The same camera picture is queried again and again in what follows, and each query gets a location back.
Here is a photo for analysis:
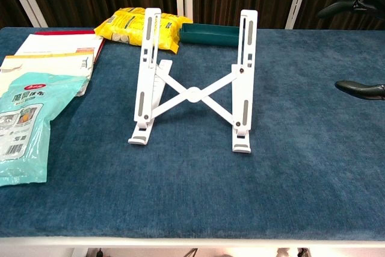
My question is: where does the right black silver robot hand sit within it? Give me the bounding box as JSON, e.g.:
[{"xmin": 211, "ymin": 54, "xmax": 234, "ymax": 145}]
[{"xmin": 316, "ymin": 0, "xmax": 385, "ymax": 101}]

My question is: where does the white folding laptop stand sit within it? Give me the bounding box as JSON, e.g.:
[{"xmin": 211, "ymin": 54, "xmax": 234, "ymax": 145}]
[{"xmin": 128, "ymin": 7, "xmax": 259, "ymax": 154}]

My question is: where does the dark green plastic tray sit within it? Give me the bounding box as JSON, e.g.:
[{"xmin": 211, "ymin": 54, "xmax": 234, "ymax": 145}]
[{"xmin": 179, "ymin": 22, "xmax": 241, "ymax": 48}]

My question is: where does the yellow snack bag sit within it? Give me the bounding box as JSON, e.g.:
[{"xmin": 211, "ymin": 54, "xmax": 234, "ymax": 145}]
[{"xmin": 94, "ymin": 7, "xmax": 193, "ymax": 54}]

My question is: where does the blue plush table cloth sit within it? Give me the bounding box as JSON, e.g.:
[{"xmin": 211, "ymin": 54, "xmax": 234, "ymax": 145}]
[{"xmin": 0, "ymin": 26, "xmax": 385, "ymax": 240}]

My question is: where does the red folder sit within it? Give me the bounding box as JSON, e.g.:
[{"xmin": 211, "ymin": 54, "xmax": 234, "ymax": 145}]
[{"xmin": 34, "ymin": 29, "xmax": 106, "ymax": 56}]

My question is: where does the white printed paper booklet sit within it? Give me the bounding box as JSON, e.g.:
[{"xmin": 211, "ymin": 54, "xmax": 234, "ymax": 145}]
[{"xmin": 14, "ymin": 33, "xmax": 105, "ymax": 64}]

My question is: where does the beige white paper bag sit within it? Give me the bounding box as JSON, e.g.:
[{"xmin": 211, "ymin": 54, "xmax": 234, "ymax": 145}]
[{"xmin": 0, "ymin": 52, "xmax": 94, "ymax": 98}]

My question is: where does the teal cleaning cloth pouch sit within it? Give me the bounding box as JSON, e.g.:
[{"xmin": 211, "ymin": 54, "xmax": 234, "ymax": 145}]
[{"xmin": 0, "ymin": 72, "xmax": 90, "ymax": 187}]

